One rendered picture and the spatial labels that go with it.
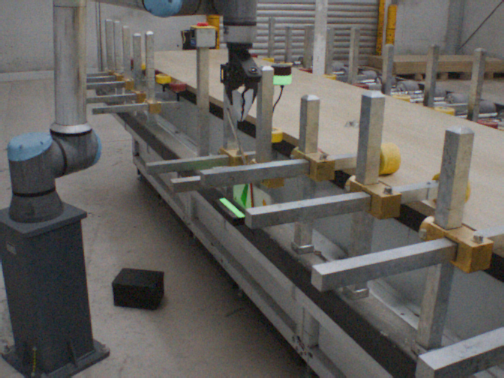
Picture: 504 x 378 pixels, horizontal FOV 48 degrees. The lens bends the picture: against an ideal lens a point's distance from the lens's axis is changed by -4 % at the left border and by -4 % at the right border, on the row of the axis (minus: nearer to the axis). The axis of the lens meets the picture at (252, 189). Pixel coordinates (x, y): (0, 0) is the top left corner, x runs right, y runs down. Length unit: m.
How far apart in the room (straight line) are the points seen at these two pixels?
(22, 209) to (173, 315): 0.88
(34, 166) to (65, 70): 0.34
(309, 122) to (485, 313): 0.59
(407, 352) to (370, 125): 0.45
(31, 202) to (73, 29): 0.59
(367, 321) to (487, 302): 0.26
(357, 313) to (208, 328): 1.27
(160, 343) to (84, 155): 0.82
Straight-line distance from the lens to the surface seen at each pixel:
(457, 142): 0.99
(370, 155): 1.20
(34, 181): 2.01
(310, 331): 2.05
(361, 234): 1.26
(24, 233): 1.97
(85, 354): 2.33
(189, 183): 1.55
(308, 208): 1.11
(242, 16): 1.53
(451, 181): 1.01
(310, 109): 1.39
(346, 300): 1.32
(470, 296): 1.35
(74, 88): 2.05
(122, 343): 2.42
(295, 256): 1.50
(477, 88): 2.49
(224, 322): 2.52
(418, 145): 1.86
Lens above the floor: 1.36
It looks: 20 degrees down
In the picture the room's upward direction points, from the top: 1 degrees clockwise
